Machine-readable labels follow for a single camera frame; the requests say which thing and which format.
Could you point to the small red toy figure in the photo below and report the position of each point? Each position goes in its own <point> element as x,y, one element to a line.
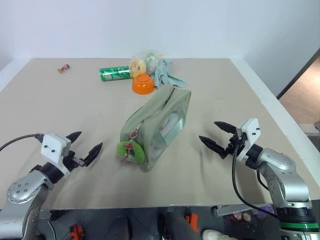
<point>64,68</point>

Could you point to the orange plastic clamp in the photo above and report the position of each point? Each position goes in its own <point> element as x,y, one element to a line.
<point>192,221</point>
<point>75,231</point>

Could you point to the clear plastic snack bag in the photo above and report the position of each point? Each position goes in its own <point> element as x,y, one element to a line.
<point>143,61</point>

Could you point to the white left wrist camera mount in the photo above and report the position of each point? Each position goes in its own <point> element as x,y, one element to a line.
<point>51,146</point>

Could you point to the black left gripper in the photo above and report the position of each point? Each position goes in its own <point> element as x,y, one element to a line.
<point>72,161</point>

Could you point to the grey-green cloth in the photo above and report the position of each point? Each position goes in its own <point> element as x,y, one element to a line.
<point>162,75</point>

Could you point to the grey metal bracket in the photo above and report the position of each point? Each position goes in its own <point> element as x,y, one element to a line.
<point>232,210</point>

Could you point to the green soda can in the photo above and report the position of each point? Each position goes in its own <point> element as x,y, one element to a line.
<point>115,73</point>

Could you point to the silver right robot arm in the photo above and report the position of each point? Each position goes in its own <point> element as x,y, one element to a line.
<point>282,170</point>

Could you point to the white shoe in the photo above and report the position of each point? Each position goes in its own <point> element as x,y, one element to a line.
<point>215,235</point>

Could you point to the beige table cover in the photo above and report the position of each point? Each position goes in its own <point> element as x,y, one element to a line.
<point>75,105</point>

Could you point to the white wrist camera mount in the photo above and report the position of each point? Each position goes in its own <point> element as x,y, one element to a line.
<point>51,146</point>
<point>251,128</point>

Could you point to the green toiletry pouch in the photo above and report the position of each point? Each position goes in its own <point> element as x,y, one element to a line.
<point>155,112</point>

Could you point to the orange plastic bowl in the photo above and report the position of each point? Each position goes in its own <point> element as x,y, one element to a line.
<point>142,86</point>

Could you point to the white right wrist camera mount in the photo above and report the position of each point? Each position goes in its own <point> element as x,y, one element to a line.
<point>251,128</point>

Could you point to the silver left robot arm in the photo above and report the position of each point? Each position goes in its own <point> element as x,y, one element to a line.
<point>22,187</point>

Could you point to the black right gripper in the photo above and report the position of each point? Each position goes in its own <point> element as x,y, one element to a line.
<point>233,146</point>

